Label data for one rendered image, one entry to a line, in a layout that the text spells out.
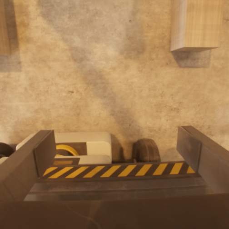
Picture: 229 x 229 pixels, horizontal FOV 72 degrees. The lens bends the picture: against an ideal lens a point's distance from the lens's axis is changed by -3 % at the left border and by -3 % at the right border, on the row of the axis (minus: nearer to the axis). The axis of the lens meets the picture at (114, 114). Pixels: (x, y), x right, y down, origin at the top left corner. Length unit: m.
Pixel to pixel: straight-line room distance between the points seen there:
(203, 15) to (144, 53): 0.18
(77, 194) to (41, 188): 0.06
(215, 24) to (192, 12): 0.07
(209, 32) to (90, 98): 0.38
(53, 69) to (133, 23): 0.28
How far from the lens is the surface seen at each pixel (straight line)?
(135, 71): 0.54
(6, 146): 0.64
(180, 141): 0.17
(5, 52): 0.60
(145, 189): 0.29
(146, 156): 0.46
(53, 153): 0.17
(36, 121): 0.62
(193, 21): 0.50
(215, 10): 0.53
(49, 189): 0.30
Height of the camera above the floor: 0.54
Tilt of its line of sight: 75 degrees down
